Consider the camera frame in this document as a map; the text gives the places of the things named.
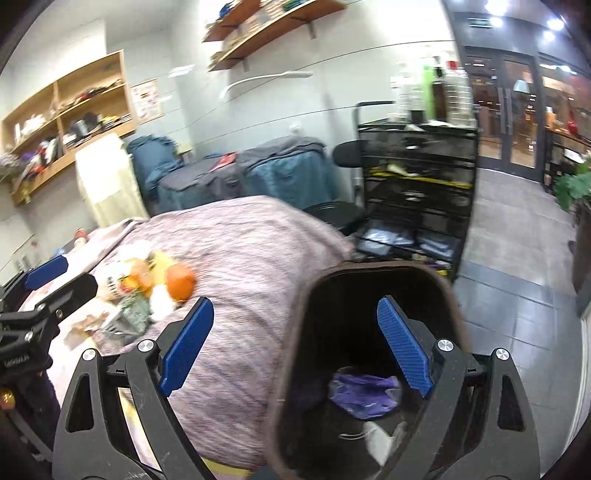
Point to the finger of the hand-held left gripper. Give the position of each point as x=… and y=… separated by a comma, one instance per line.
x=69, y=290
x=46, y=272

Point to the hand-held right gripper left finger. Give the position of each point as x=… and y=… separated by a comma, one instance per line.
x=184, y=344

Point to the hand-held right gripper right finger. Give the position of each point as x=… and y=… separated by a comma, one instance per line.
x=406, y=348

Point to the white printed packet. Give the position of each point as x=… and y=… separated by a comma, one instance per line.
x=111, y=279

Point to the orange fruit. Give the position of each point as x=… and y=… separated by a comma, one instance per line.
x=180, y=282

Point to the dark brown trash bin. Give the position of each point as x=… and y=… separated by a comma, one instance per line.
x=332, y=314

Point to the white plastic bag trash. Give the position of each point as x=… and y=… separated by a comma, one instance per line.
x=378, y=443

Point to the brown paper scrap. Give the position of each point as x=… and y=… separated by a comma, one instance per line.
x=85, y=324

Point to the small red white bottle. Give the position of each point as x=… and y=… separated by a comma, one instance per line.
x=80, y=236

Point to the purple plastic bag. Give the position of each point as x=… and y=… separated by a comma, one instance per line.
x=364, y=392

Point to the grey green plastic wrapper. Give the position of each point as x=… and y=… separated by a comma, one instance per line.
x=129, y=316

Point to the orange peel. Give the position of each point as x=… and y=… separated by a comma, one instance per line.
x=136, y=279

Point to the pink knit blanket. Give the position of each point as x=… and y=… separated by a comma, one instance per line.
x=258, y=277

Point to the clear plastic pack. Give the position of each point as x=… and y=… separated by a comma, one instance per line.
x=383, y=237
x=434, y=247

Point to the cream cloth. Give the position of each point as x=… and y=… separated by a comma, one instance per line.
x=108, y=180

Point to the assorted goods in cabinet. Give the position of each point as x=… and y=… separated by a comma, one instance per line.
x=83, y=127

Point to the black mesh drawer cart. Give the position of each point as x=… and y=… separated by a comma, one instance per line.
x=415, y=198

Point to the dark blue fabric cover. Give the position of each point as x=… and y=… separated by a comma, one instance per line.
x=152, y=157

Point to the grey fabric bag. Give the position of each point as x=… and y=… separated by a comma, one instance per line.
x=198, y=184

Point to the yellow strip packet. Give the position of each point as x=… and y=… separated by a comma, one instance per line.
x=443, y=182

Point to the red tag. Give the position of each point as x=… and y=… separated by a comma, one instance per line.
x=224, y=161

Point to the wooden shelf cabinet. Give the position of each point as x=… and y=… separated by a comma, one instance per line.
x=129, y=92

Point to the dark planter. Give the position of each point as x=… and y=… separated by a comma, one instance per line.
x=582, y=249

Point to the black chair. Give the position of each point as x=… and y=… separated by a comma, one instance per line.
x=346, y=154

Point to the blue grey covered case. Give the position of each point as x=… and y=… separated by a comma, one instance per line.
x=291, y=170

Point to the black cup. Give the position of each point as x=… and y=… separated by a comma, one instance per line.
x=417, y=116

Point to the green leafy plant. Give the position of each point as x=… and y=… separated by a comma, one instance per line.
x=572, y=184

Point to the glass double door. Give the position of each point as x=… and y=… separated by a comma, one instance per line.
x=508, y=115

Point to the brown bottle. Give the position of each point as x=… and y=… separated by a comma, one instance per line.
x=439, y=94

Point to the large clear plastic bottle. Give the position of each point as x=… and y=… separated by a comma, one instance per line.
x=458, y=94

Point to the green bottle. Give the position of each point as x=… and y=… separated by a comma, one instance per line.
x=428, y=87

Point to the wooden counter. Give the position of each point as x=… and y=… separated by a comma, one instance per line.
x=565, y=136

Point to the red vase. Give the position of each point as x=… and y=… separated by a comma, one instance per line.
x=572, y=126

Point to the wall poster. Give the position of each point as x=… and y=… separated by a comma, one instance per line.
x=145, y=101

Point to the short wooden wall shelf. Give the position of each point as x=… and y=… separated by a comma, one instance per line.
x=231, y=21

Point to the long wooden wall shelf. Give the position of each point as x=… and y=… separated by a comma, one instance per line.
x=281, y=25

